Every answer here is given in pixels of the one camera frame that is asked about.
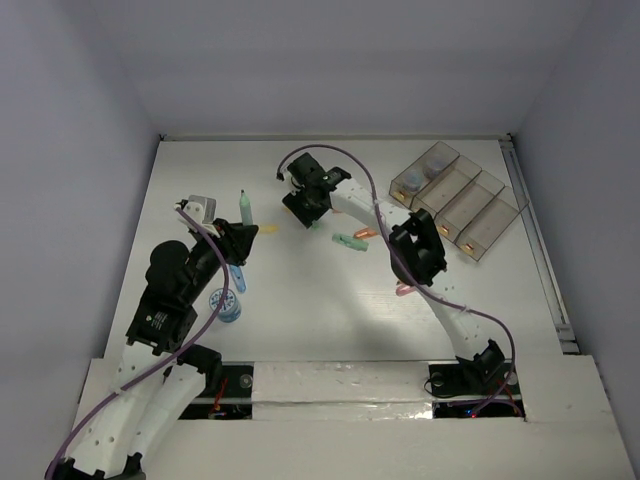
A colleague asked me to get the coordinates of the clear green highlighter body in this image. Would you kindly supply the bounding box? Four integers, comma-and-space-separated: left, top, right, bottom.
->
239, 189, 253, 226

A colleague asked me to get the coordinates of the blue highlighter pen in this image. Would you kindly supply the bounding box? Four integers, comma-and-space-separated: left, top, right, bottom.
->
229, 265, 247, 294

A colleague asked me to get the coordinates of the blue lid pin jar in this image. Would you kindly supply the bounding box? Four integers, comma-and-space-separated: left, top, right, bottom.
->
209, 288, 242, 323

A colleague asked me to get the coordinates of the paperclip jar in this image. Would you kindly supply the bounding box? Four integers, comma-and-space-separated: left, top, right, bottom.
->
422, 156, 450, 180
402, 169, 425, 194

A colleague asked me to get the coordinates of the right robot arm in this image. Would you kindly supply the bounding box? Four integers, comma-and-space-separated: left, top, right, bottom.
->
276, 146, 516, 400

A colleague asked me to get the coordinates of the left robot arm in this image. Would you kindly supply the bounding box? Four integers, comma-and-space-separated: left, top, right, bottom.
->
45, 218, 259, 479

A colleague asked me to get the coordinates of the yellow highlighter body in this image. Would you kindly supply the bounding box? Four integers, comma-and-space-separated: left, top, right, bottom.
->
259, 225, 279, 234

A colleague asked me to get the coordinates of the orange highlighter pen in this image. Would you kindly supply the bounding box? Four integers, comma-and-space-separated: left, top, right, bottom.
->
353, 227, 379, 240

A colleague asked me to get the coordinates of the pink highlighter pen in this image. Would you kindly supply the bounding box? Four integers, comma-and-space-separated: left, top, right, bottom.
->
395, 284, 411, 297

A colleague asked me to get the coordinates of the clear compartment organizer tray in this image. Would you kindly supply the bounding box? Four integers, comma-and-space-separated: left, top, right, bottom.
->
389, 141, 528, 262

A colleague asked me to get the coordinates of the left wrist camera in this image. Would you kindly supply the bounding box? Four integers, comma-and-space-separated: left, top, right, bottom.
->
174, 195, 217, 228

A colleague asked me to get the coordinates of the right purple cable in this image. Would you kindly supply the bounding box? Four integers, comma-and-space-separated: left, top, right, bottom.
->
276, 144, 526, 419

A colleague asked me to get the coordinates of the purple cable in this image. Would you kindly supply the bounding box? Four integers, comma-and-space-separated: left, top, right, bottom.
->
43, 207, 231, 480
276, 144, 526, 419

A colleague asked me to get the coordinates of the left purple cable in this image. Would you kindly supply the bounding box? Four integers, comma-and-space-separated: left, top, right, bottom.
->
43, 207, 231, 480

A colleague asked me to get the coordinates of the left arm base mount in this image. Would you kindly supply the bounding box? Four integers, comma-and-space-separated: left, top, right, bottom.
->
179, 363, 254, 420

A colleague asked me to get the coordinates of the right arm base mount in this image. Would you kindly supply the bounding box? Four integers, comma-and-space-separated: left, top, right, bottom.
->
423, 362, 526, 419

